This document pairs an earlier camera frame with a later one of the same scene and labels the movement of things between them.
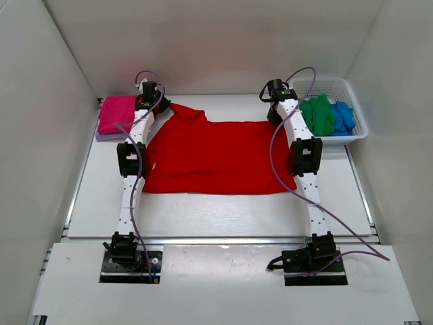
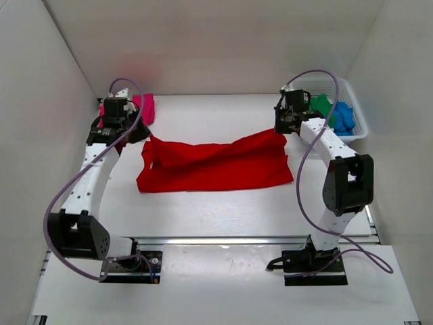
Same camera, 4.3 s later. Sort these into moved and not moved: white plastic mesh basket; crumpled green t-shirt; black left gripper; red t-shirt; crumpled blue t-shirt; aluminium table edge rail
Moved: red t-shirt; black left gripper
Not moved: crumpled green t-shirt; aluminium table edge rail; white plastic mesh basket; crumpled blue t-shirt
